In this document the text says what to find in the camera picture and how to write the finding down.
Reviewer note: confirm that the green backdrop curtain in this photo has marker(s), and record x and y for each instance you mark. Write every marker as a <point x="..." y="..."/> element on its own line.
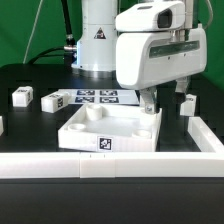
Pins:
<point x="17" y="18"/>

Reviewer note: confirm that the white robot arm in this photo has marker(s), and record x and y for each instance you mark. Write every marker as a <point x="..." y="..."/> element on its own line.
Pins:
<point x="96" y="49"/>

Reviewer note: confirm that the white U-shaped fence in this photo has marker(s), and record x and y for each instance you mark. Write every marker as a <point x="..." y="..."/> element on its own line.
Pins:
<point x="113" y="165"/>

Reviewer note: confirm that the white block at left edge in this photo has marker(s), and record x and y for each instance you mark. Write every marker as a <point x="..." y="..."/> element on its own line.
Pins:
<point x="1" y="126"/>

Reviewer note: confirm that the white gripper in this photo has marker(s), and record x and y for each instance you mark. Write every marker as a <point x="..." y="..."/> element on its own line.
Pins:
<point x="159" y="42"/>

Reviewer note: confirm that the white square tabletop part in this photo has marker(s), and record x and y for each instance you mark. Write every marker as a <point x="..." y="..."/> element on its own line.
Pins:
<point x="111" y="128"/>

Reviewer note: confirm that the fiducial tag sheet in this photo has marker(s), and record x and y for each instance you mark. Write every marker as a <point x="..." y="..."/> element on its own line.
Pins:
<point x="104" y="96"/>

